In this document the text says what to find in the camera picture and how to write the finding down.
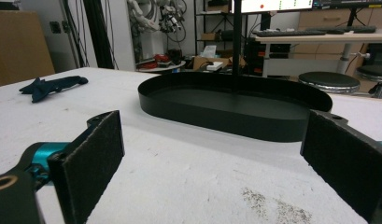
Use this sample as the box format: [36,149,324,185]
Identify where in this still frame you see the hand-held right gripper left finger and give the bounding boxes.
[16,109,125,224]

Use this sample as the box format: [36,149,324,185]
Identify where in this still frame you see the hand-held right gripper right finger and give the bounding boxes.
[300,109,382,224]

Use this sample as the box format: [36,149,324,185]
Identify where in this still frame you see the dark blue sock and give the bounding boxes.
[19,75,90,104]

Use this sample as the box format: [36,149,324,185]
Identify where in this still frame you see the black oval tray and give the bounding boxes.
[137,72,333,144]

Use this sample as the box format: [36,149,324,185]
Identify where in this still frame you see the black round stool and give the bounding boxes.
[355,64,382,100]
[297,71,361,94]

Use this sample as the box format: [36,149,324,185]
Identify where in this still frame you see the light wooden desk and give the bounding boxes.
[253,32,382,78]

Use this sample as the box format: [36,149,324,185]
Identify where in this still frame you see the small round white table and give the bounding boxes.
[135,60,187,74]

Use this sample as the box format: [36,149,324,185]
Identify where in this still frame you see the black keyboard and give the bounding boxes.
[306,25,377,35]
[252,29,327,38]

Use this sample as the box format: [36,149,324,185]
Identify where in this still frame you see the brown cardboard box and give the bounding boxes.
[0,9,56,89]

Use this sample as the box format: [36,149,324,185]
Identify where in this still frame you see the black vertical pole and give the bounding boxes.
[231,0,244,94]

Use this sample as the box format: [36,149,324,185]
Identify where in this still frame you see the open cardboard box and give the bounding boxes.
[192,55,247,72]

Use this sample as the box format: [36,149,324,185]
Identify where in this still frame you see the computer monitor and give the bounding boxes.
[231,0,314,15]

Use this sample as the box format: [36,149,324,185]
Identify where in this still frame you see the black metal shelf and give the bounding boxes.
[193,0,252,60]

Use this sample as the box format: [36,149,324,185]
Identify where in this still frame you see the black cable bundle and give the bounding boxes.
[62,0,120,70]

